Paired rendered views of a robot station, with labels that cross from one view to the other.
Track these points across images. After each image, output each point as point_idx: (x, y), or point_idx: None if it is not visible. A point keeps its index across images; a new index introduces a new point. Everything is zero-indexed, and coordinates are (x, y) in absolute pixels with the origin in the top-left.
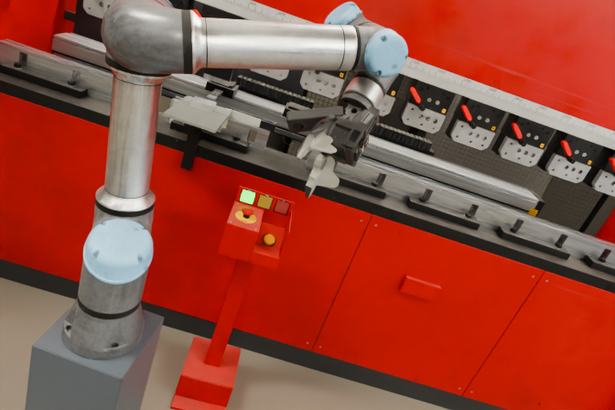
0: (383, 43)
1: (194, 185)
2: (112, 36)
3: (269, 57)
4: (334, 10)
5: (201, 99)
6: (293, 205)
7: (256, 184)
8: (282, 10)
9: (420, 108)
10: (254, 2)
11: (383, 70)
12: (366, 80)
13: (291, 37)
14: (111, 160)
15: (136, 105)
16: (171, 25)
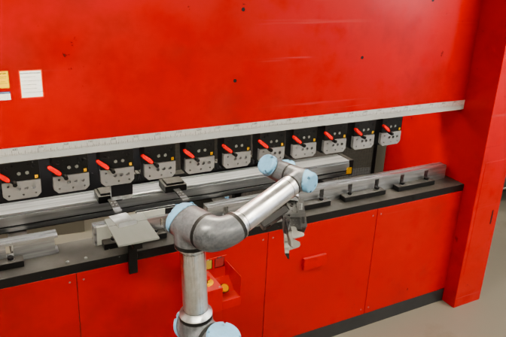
0: (309, 180)
1: (141, 280)
2: (210, 244)
3: (270, 213)
4: (260, 161)
5: (116, 216)
6: (226, 256)
7: None
8: (157, 132)
9: (269, 150)
10: (136, 135)
11: (312, 189)
12: None
13: (275, 199)
14: (192, 298)
15: (202, 263)
16: (236, 226)
